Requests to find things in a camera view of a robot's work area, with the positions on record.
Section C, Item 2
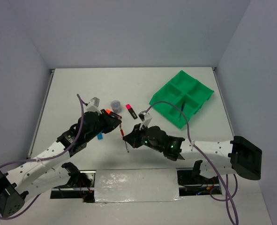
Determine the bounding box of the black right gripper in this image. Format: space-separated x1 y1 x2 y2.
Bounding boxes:
124 123 164 152

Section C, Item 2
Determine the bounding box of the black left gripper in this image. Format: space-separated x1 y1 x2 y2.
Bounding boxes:
85 109 121 142

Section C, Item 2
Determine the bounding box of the red gel pen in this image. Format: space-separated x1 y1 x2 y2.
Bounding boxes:
120 128 129 153

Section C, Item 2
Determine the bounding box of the red pen cap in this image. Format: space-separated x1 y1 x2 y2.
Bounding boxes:
119 124 124 136

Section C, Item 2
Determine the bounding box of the pink-capped black highlighter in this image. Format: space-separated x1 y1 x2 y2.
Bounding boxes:
126 104 138 120

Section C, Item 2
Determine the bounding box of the blue gel pen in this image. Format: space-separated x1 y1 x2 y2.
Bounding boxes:
178 101 185 121

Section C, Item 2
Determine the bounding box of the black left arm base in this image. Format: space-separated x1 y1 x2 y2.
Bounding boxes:
50 162 96 203

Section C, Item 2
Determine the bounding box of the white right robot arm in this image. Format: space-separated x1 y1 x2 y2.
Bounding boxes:
123 124 262 183

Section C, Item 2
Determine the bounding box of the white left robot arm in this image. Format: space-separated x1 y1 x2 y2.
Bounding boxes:
0 110 121 220

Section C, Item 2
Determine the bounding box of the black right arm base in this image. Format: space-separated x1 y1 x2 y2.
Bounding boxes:
177 160 222 196

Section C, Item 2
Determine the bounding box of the orange-capped black highlighter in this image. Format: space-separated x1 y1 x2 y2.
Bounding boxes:
105 109 122 120

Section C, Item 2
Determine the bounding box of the clear jar of paper clips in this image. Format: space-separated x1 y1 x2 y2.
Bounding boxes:
111 100 121 113

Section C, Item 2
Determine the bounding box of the blue-capped black highlighter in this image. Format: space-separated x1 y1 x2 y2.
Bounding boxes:
97 133 103 140

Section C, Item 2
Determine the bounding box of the silver tape sheet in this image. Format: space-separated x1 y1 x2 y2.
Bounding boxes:
94 169 180 203

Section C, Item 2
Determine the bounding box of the green compartment tray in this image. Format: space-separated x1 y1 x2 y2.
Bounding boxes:
149 70 214 129

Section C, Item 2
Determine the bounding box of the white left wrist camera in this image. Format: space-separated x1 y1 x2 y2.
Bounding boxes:
86 97 101 114

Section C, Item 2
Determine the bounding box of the aluminium table edge rail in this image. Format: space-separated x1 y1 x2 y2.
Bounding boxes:
26 68 55 159

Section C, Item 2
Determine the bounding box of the right aluminium table rail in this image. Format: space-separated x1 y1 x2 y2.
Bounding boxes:
212 67 244 165

